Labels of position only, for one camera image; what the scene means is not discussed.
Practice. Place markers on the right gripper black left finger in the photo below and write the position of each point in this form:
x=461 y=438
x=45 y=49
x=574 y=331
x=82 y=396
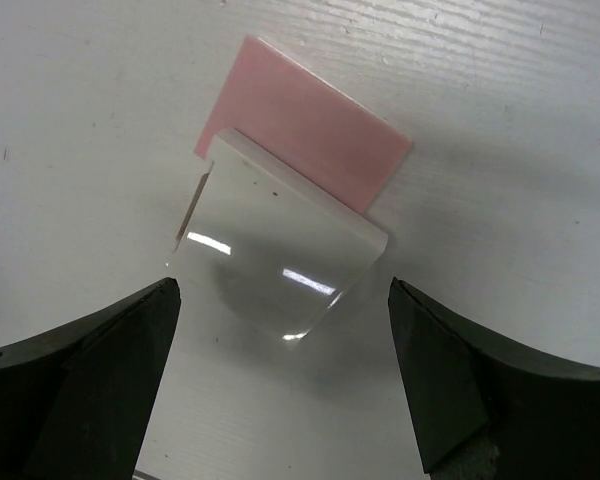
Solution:
x=75 y=401

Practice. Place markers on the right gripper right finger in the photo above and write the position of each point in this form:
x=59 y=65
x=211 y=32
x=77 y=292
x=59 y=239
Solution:
x=484 y=406

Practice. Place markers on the white square palette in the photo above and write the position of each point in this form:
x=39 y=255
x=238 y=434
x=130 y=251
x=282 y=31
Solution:
x=266 y=244

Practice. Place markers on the pink square palette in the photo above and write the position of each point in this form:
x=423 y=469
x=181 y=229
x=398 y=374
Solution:
x=327 y=137

